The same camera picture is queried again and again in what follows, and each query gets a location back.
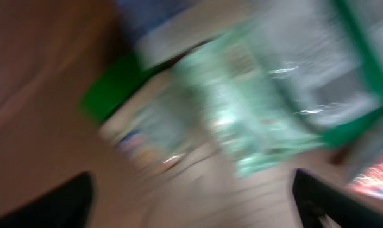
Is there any white blue tub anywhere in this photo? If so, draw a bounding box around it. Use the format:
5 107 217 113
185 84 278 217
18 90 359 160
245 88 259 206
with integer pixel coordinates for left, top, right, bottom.
113 0 254 68

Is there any light teal snack packet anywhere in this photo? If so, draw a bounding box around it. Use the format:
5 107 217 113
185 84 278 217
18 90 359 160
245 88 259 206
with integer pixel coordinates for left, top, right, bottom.
173 29 322 177

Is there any orange small packet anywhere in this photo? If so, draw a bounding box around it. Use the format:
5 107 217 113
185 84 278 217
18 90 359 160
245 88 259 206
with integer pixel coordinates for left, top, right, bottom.
347 154 383 200

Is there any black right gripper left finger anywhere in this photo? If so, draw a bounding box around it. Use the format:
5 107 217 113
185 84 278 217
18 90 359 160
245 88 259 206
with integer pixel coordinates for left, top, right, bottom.
0 172 94 228

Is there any green white tape bag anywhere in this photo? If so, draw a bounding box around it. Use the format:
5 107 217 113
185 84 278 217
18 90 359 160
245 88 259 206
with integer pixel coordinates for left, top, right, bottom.
249 0 383 148

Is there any green lid jar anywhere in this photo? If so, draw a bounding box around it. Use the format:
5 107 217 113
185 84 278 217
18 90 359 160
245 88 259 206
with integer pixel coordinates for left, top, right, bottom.
80 53 192 174

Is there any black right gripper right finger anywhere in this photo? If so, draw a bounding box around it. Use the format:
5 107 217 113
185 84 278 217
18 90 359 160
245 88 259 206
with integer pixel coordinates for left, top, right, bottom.
292 168 383 228

